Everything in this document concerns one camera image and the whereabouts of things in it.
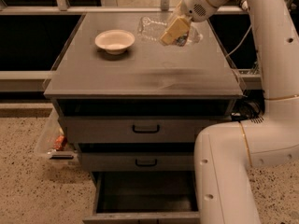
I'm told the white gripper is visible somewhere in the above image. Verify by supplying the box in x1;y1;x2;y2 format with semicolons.
160;0;218;46

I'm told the clear plastic water bottle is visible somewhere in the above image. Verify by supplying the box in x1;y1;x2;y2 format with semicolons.
137;16;204;47

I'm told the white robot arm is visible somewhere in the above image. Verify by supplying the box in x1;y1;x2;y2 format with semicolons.
173;0;299;224

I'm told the grey drawer cabinet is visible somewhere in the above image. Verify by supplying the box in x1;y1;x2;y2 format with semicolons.
43;12;244;224

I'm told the grey top drawer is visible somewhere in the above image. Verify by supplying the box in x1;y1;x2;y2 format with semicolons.
59;117;217;143

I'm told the grey middle drawer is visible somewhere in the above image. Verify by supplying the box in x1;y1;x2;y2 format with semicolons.
78;152;194;172

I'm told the grey open bottom drawer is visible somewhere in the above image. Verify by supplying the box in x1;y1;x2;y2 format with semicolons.
83;171;200;224

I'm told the white paper bowl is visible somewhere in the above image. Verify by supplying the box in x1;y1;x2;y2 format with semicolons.
94;30;135;55

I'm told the white power strip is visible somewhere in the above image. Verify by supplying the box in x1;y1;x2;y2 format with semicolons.
236;0;249;12

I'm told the red item in bin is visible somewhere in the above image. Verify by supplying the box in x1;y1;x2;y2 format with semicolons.
53;135;67;151

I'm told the clear plastic storage bin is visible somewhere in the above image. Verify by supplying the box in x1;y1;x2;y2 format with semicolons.
34;110;78;168

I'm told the white power cable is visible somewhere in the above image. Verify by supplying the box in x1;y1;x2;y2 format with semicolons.
225;23;253;60

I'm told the blue box with black cables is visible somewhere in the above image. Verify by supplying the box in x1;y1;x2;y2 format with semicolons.
231;99;263;121

